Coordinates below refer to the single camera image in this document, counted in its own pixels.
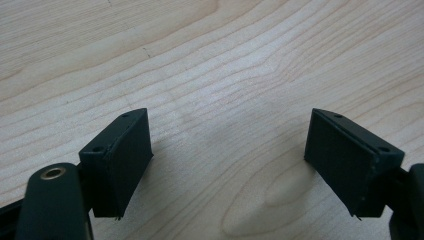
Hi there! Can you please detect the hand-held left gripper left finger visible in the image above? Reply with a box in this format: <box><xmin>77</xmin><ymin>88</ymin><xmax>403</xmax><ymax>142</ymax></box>
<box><xmin>78</xmin><ymin>107</ymin><xmax>155</xmax><ymax>220</ymax></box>

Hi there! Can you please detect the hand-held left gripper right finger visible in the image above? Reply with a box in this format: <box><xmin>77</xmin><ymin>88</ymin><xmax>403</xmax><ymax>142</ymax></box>
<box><xmin>303</xmin><ymin>107</ymin><xmax>406</xmax><ymax>219</ymax></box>

